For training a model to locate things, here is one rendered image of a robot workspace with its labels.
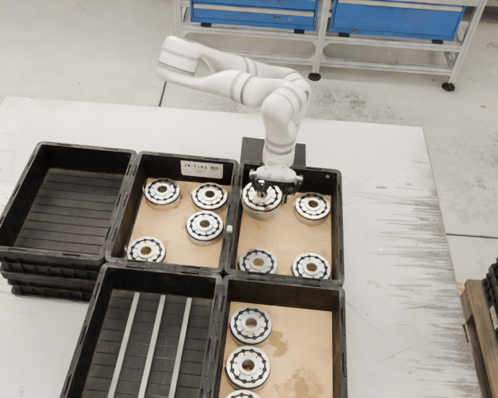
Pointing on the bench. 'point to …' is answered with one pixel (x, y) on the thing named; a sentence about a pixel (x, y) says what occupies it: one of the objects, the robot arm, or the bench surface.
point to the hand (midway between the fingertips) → (273, 197)
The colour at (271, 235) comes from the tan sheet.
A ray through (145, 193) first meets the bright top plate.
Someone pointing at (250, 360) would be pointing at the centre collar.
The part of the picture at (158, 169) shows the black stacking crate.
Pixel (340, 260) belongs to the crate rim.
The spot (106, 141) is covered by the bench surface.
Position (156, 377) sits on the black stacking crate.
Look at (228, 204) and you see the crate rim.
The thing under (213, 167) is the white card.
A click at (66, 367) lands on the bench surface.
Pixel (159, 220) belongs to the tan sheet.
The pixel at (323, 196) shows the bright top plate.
